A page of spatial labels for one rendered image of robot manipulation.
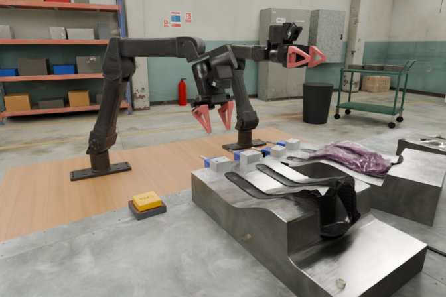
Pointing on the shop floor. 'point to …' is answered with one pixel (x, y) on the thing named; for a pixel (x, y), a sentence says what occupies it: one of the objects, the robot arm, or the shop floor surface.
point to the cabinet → (273, 71)
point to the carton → (375, 83)
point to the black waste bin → (316, 102)
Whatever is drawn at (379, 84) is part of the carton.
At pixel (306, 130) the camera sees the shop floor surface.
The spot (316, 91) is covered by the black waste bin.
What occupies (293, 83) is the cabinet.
